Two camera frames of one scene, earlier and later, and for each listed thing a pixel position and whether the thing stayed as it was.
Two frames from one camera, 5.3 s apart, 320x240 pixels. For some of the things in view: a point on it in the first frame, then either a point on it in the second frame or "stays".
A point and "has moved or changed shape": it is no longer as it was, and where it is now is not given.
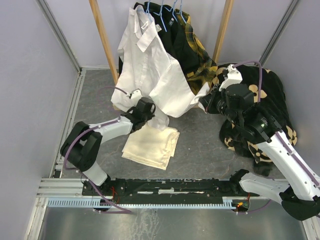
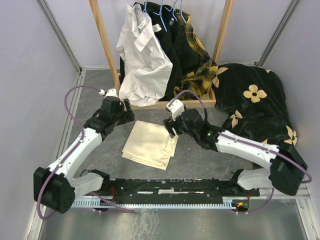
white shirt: (145, 68) has moved or changed shape
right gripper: (209, 100) to (169, 124)
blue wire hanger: (147, 9) has moved or changed shape
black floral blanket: (269, 93) stays
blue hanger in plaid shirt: (180, 12) stays
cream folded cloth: (151, 146) stays
